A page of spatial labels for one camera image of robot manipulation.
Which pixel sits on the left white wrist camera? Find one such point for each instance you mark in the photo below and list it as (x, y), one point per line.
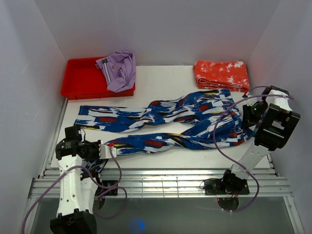
(107, 151)

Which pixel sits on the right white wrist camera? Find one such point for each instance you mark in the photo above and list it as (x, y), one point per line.
(248, 100)

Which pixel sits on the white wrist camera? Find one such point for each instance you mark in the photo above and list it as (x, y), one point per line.
(107, 151)
(248, 100)

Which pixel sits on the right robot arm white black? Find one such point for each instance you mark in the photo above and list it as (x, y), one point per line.
(274, 122)

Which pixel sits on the red plastic tray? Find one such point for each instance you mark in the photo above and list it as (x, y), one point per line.
(82, 80)

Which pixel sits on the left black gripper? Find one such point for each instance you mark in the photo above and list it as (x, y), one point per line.
(97, 156)

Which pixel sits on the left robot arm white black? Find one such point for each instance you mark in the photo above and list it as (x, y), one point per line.
(77, 187)

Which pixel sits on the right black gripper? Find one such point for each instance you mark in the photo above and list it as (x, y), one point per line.
(248, 120)

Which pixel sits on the blue white red patterned trousers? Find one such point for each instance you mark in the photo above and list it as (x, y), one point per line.
(211, 118)

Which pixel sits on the aluminium rail frame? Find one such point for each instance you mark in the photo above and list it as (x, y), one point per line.
(175, 173)

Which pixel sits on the purple trousers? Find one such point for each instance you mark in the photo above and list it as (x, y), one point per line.
(119, 70)

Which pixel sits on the folded orange white trousers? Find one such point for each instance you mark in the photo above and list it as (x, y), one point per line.
(221, 75)

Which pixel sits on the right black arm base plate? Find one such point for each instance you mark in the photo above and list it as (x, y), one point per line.
(217, 186)

